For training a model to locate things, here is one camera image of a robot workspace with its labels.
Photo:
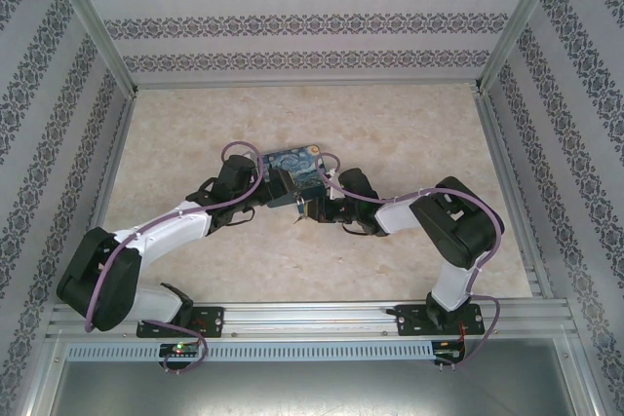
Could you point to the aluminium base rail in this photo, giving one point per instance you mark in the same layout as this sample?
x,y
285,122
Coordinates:
x,y
312,321

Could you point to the aluminium side rail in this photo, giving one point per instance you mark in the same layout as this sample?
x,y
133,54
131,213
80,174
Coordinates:
x,y
105,192
512,192

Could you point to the aluminium frame post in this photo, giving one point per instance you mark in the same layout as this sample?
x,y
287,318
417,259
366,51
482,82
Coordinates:
x,y
524,16
88,16

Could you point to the starry night painted box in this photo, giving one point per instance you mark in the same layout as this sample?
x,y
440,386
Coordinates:
x,y
304,167

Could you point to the small black corner bracket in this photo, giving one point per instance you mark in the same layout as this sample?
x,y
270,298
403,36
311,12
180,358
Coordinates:
x,y
477,88

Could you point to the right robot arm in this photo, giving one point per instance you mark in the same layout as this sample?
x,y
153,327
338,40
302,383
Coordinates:
x,y
397,214

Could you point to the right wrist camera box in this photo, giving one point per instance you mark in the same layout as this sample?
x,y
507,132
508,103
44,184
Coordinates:
x,y
332,172

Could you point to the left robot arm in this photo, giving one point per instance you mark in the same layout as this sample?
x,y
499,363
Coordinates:
x,y
175,228

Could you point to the grey sheet metal panel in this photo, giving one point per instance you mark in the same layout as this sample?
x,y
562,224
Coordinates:
x,y
312,391

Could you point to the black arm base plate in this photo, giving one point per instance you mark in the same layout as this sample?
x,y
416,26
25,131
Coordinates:
x,y
209,321
409,318

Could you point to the small circuit board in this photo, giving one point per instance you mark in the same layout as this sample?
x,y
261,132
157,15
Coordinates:
x,y
449,355
180,350

